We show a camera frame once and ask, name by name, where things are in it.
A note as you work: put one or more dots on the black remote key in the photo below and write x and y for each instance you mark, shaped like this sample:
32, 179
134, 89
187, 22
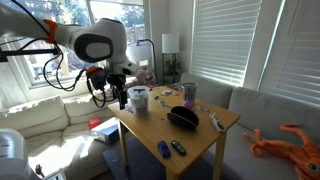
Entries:
178, 147

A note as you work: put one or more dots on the blue toy car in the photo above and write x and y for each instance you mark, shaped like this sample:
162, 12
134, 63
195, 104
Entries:
163, 149

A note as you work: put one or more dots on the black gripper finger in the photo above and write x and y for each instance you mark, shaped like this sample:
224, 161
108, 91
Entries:
117, 94
122, 99

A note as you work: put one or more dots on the white floor lamp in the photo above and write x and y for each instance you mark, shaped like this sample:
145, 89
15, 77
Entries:
170, 49

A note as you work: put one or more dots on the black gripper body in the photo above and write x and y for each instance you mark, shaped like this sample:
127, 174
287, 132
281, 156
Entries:
98, 77

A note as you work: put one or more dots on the arc floor lamp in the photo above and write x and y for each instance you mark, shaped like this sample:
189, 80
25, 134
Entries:
142, 54

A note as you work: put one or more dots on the metal tumbler cup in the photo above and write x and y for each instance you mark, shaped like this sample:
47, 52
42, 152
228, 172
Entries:
189, 91

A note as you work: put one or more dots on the clear plastic bucket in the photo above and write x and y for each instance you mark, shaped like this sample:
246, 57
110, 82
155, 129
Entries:
139, 99

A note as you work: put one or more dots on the blue white box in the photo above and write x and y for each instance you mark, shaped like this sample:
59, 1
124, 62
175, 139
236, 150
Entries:
107, 132

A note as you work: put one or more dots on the dark blue rug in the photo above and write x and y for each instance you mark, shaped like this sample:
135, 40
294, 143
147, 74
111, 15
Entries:
142, 165

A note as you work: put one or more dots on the white sofa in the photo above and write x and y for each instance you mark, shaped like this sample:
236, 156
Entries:
58, 136

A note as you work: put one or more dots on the wooden side table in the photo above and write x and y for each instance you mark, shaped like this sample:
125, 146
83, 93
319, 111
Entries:
155, 127

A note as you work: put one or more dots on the orange plush octopus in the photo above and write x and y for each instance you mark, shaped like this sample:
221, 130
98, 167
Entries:
306, 157

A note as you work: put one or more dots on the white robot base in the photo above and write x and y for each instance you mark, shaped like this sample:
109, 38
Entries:
13, 156

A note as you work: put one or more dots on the purple ball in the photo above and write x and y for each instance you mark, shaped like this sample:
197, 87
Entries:
188, 104

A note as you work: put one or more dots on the red small box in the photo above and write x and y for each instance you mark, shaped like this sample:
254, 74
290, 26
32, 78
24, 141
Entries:
94, 122

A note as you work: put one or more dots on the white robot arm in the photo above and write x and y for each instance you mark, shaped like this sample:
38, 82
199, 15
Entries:
105, 40

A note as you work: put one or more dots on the grey sofa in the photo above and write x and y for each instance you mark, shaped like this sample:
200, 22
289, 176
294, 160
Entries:
257, 110

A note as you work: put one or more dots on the small wrapped packet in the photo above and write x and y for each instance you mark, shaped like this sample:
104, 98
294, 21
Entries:
219, 127

